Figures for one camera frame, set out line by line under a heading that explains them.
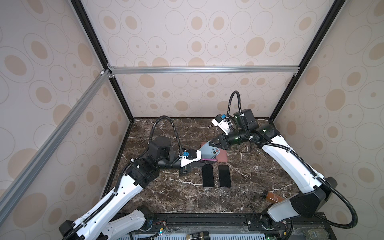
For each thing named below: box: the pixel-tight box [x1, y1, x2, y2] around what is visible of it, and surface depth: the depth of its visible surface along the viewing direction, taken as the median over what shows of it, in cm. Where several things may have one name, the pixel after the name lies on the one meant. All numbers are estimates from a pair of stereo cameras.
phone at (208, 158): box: [200, 156, 218, 161], surface depth 70 cm
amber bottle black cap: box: [266, 192, 286, 203], surface depth 80 cm
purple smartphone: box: [218, 165, 232, 188], surface depth 91 cm
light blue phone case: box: [198, 140, 220, 159], surface depth 70 cm
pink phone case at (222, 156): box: [216, 148, 228, 163], surface depth 99 cm
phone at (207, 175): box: [201, 164, 215, 188], surface depth 91 cm
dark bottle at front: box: [186, 231, 210, 240], surface depth 69 cm
